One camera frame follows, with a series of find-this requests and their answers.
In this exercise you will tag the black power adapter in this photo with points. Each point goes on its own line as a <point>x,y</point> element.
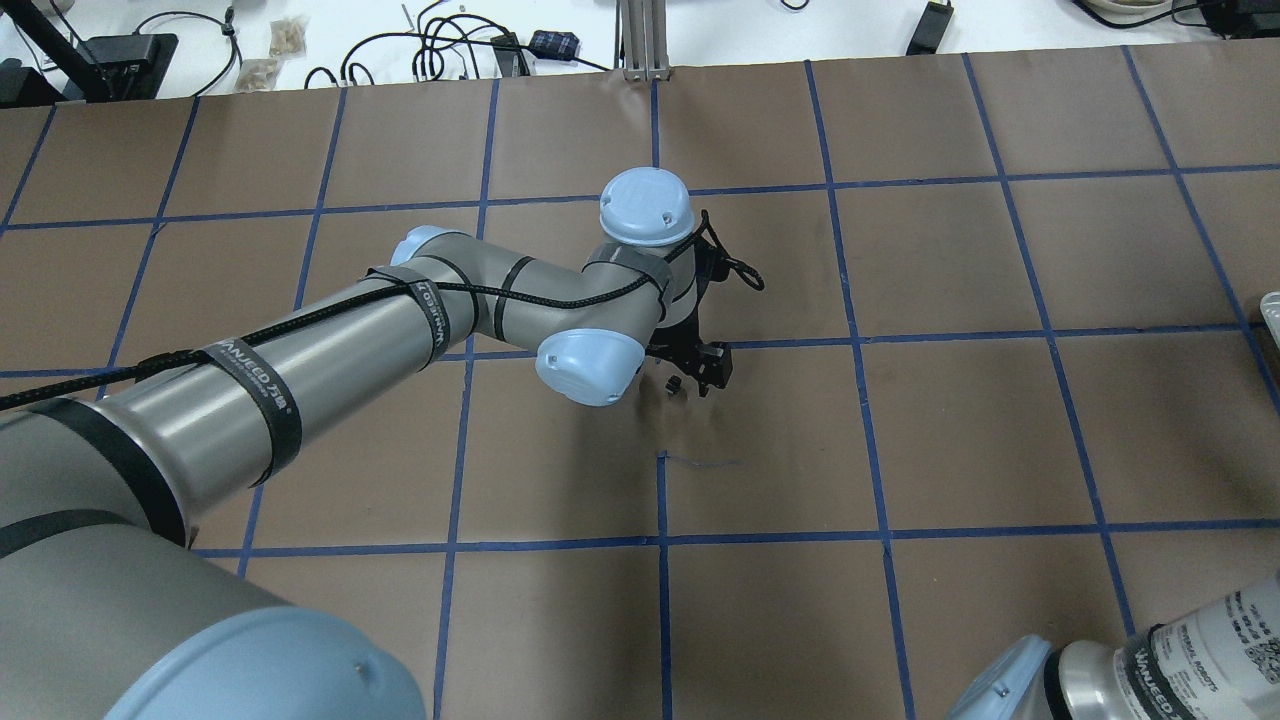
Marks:
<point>930,29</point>

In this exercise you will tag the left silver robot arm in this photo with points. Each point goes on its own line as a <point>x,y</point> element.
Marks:
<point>106,613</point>

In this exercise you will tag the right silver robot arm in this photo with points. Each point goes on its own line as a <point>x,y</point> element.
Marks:
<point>1218,662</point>

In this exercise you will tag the black monitor stand base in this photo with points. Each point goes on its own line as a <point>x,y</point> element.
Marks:
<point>132,66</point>

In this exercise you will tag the silver metal tray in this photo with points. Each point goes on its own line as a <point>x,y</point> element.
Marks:
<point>1269,332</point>

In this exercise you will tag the aluminium frame post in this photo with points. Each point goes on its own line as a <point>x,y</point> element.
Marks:
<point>641,39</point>

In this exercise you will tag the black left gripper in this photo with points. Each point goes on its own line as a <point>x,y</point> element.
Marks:
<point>678,343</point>

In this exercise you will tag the bag of small parts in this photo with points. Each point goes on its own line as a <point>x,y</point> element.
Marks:
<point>288,37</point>

